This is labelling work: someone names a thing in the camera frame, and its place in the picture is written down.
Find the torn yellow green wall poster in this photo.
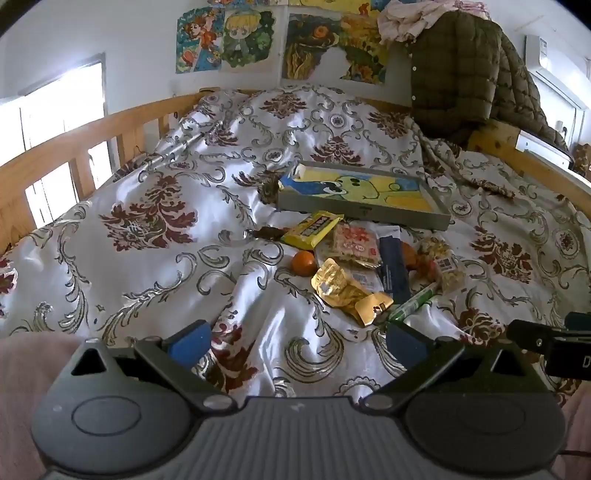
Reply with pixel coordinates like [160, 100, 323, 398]
[281, 11, 389, 86]

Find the brown snack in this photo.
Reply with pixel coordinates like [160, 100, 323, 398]
[243, 226, 283, 241]

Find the gold foil snack packet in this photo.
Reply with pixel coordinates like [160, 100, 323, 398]
[310, 257, 394, 328]

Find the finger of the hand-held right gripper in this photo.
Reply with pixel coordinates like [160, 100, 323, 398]
[506, 320, 568, 355]

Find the white barcode snack packet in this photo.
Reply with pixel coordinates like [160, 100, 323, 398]
[346, 270, 386, 296]

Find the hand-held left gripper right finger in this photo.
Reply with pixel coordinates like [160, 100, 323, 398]
[358, 320, 540, 411]

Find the floral satin blanket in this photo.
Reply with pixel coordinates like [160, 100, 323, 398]
[0, 85, 591, 402]

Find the pink floral cloth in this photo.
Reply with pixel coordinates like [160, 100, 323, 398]
[376, 0, 490, 44]

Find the green puffer jacket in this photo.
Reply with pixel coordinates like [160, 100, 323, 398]
[409, 10, 571, 149]

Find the dark blue snack packet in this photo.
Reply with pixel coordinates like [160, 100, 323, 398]
[378, 235, 411, 305]

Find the yellow snack packet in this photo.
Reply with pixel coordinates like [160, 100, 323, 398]
[280, 210, 345, 249]

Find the white air conditioner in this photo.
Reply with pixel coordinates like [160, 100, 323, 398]
[524, 34, 591, 112]

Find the pink fleece blanket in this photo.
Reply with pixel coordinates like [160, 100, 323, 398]
[0, 332, 88, 480]

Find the tangerine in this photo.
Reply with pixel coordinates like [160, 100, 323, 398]
[291, 250, 318, 278]

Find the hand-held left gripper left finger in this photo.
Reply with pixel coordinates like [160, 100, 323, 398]
[68, 320, 238, 411]

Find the red white cracker packet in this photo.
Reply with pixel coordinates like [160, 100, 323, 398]
[315, 222, 382, 269]

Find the bright window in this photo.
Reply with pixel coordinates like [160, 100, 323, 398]
[0, 53, 109, 227]

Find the grey cartoon print tray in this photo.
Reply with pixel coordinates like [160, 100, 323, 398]
[277, 162, 452, 232]

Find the wooden bed end board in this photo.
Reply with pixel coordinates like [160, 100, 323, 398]
[466, 121, 591, 217]

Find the yellow blue wall poster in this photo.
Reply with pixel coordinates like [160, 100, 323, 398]
[288, 0, 370, 14]

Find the cartoon girls wall poster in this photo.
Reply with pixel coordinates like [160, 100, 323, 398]
[175, 7, 278, 75]

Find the wooden bed rail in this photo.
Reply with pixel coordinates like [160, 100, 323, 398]
[0, 90, 259, 254]

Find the green stick packet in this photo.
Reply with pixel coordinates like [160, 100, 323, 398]
[388, 281, 441, 322]

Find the clear popcorn packet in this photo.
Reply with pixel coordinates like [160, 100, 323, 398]
[418, 237, 467, 294]

